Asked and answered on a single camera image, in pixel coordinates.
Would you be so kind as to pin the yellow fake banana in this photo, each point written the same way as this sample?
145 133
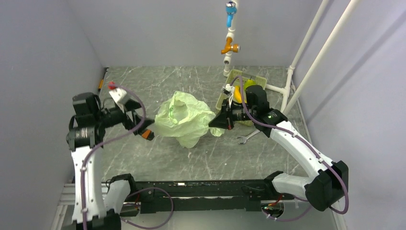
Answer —
237 95

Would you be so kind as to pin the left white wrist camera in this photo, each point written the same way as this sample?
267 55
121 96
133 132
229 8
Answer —
119 96

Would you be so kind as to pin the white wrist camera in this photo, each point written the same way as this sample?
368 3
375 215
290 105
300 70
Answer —
229 90
119 96

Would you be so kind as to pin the silver wrench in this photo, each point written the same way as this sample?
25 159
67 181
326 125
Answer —
243 139

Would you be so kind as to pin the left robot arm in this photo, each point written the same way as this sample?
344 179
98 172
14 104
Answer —
86 130

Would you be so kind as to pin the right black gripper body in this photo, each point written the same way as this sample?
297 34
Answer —
235 112

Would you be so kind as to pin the white pvc pipe frame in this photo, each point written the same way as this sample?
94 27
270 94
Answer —
296 61

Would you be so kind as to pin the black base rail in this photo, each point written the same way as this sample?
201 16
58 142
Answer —
204 195

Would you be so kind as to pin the orange handled tool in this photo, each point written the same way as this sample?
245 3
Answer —
100 84

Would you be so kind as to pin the green fake pear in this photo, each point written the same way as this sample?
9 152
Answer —
249 83

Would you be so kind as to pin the blue tap valve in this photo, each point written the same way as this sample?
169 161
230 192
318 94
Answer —
231 9

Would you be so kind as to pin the light green plastic bag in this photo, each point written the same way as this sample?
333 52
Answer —
186 119

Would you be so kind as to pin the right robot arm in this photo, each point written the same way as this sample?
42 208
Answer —
326 181

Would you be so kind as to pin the orange black hex key set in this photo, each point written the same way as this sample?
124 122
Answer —
148 134

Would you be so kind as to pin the orange tap valve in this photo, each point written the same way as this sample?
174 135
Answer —
230 46

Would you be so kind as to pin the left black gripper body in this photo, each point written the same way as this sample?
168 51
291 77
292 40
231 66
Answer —
130 124

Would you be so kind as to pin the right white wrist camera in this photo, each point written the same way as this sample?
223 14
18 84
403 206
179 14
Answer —
229 90

